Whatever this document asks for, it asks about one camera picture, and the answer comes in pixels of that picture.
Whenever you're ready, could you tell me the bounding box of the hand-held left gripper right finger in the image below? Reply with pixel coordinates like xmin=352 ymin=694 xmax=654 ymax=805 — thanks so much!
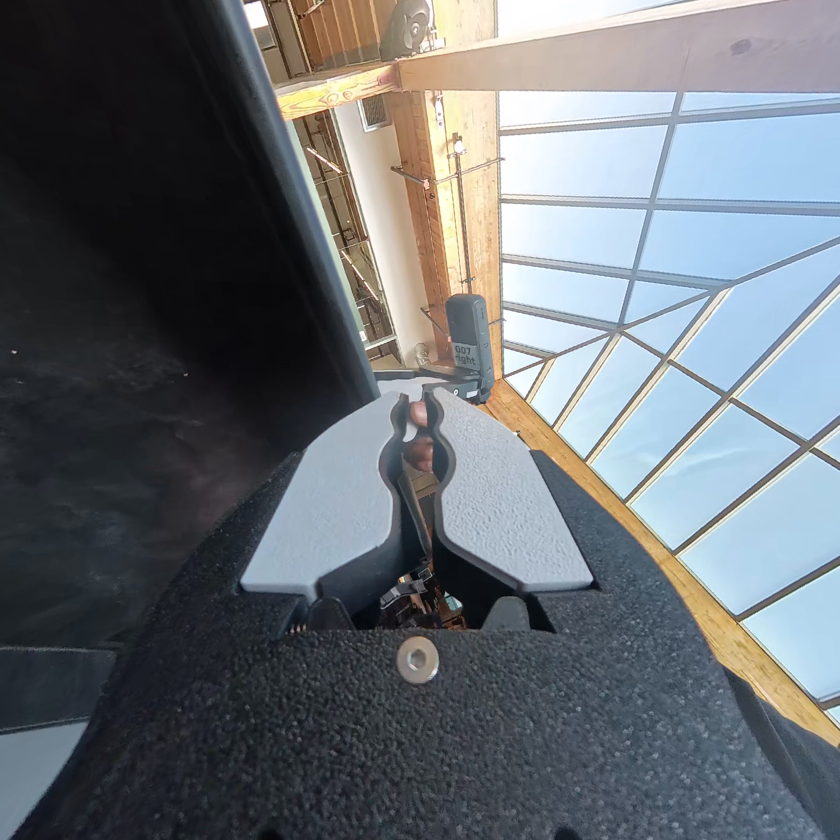
xmin=423 ymin=387 xmax=595 ymax=624

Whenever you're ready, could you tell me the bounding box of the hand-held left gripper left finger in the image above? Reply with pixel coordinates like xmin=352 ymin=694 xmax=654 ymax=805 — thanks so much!
xmin=239 ymin=392 xmax=433 ymax=624

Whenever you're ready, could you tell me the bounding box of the person's right hand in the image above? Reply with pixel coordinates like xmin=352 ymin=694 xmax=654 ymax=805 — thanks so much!
xmin=402 ymin=400 xmax=436 ymax=475

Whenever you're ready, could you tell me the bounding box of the black metal pipe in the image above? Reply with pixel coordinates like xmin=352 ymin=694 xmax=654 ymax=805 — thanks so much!
xmin=391 ymin=131 xmax=506 ymax=298

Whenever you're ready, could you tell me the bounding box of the glass railing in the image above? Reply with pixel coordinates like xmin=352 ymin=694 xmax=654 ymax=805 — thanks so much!
xmin=292 ymin=112 xmax=405 ymax=366

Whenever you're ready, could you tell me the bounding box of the glass skylight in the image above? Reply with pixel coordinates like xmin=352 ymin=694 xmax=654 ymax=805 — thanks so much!
xmin=495 ymin=0 xmax=840 ymax=723

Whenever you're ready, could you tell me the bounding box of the wooden ceiling beam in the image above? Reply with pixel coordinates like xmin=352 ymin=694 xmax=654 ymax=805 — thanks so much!
xmin=397 ymin=0 xmax=840 ymax=94

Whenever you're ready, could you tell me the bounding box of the black round speaker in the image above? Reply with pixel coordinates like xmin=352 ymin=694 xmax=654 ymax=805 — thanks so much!
xmin=379 ymin=0 xmax=438 ymax=61

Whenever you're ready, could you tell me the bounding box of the black ribbed plastic panel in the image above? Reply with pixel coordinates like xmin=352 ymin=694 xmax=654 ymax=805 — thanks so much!
xmin=0 ymin=0 xmax=383 ymax=652

